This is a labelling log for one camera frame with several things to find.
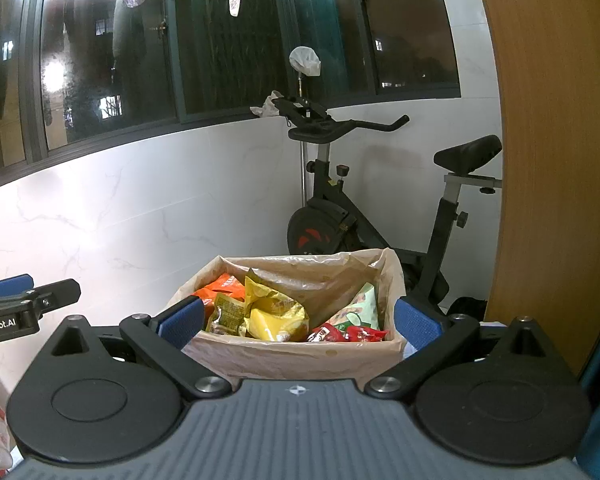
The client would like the small red snack packet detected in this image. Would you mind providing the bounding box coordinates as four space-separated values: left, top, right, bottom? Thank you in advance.
307 323 349 344
347 325 391 344

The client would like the crumpled white tissue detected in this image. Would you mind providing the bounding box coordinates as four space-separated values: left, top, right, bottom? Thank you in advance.
249 90 286 120

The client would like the dark framed window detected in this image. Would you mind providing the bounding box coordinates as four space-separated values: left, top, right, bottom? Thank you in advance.
0 0 464 182

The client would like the wooden cabinet panel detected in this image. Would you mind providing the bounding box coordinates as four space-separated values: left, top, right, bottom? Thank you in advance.
472 0 600 377

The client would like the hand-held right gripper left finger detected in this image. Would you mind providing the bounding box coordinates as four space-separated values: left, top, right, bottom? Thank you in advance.
30 296 233 402

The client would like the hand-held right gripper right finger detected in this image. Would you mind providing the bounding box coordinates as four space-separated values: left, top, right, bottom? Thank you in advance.
362 296 565 402

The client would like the black exercise bike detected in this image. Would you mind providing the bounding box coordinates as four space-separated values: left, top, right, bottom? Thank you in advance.
272 92 504 319

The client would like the brown cardboard box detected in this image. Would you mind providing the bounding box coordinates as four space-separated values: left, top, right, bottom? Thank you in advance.
167 246 409 382

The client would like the yellow snack packet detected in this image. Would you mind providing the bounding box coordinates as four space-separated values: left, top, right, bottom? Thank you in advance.
242 275 311 344

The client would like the white bag on pole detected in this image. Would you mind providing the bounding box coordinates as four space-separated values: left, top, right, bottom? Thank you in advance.
288 46 322 77

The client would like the small olive snack packet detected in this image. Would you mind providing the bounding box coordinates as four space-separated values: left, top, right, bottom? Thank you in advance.
205 294 249 339

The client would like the green snack packet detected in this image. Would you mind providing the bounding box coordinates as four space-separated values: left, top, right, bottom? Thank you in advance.
325 282 384 334

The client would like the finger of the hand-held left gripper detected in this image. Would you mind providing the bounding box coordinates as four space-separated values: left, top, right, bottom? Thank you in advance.
0 273 35 304
0 278 82 317

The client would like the orange snack packet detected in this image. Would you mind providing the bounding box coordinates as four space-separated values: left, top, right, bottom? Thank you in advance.
192 272 247 333

